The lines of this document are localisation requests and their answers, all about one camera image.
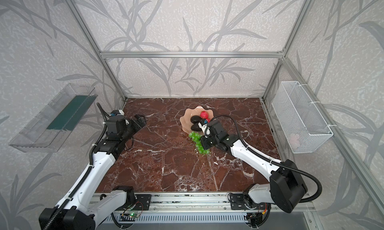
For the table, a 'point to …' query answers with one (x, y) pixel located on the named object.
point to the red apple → (204, 115)
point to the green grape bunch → (196, 138)
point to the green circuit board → (133, 215)
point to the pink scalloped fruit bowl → (185, 121)
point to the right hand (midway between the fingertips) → (200, 138)
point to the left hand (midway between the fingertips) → (140, 119)
